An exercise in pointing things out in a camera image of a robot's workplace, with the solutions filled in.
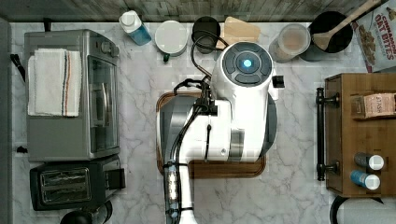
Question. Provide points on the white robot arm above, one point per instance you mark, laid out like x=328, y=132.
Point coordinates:
x=232, y=119

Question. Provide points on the wooden drawer cabinet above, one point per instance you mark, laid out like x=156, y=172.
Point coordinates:
x=346, y=136

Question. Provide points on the wooden cutting board tray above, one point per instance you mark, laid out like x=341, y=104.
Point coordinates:
x=210, y=169

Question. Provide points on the white lidded jar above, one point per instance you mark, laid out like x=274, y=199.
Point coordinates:
x=171, y=38

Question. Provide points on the black cup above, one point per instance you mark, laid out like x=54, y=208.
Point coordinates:
x=205, y=33

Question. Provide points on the light wooden block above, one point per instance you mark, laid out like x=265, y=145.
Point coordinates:
x=234, y=30

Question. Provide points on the silver toaster oven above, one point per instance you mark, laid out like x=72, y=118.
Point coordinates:
x=94, y=133

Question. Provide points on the blue liquid soap bottle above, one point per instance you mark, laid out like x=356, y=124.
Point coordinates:
x=134, y=28

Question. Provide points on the clear plastic lidded container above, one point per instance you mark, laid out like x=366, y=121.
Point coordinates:
x=292, y=40

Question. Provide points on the black round appliance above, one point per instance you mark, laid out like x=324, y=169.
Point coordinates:
x=100, y=214

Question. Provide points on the wooden spoon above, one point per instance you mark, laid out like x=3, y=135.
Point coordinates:
x=322, y=40

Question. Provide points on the white striped dish towel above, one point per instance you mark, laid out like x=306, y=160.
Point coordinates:
x=54, y=83

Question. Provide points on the black two-slot toaster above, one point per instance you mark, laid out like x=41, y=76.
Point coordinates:
x=75, y=184

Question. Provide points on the white kettle with black rim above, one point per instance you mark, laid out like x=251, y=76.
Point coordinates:
x=362, y=211

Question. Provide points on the pink packet box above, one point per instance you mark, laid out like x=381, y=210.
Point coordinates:
x=373, y=106

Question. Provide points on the grey spice shaker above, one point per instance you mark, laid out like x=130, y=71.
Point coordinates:
x=373, y=162

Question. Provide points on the blue spice shaker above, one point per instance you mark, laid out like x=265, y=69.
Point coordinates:
x=368, y=181

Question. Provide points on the cinnamon oat bites cereal box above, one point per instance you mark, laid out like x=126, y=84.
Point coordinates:
x=375, y=33

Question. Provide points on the black drawer handle bar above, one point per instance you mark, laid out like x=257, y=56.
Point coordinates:
x=321, y=101

